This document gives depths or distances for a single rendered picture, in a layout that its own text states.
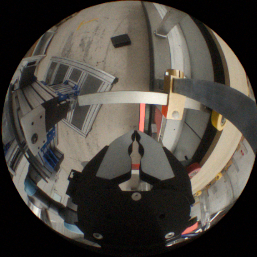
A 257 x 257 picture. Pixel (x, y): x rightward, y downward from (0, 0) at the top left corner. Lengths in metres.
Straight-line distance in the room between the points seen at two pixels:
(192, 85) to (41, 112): 0.32
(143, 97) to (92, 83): 0.76
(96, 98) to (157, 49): 0.30
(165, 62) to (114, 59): 0.82
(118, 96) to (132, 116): 0.91
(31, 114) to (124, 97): 0.25
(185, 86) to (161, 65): 0.21
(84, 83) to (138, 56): 0.68
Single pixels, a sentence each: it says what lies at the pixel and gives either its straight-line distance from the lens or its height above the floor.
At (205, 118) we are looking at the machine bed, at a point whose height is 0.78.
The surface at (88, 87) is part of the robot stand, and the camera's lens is 0.94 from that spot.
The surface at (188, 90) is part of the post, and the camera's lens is 0.16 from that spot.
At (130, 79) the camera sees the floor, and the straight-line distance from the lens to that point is 1.03.
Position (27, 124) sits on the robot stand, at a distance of 0.24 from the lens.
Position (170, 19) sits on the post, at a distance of 0.32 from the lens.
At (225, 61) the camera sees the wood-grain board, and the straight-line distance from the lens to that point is 0.37.
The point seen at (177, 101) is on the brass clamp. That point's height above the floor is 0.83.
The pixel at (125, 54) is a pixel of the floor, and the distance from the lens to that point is 1.11.
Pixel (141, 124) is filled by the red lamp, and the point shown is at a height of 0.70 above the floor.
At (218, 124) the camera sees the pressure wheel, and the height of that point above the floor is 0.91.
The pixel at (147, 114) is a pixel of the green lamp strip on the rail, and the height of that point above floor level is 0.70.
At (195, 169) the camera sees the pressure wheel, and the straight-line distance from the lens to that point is 0.37.
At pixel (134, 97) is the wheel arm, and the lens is 0.21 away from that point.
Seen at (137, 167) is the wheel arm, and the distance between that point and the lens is 0.32.
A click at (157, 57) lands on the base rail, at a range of 0.36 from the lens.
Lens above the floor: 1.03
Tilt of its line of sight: 60 degrees down
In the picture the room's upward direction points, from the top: 175 degrees counter-clockwise
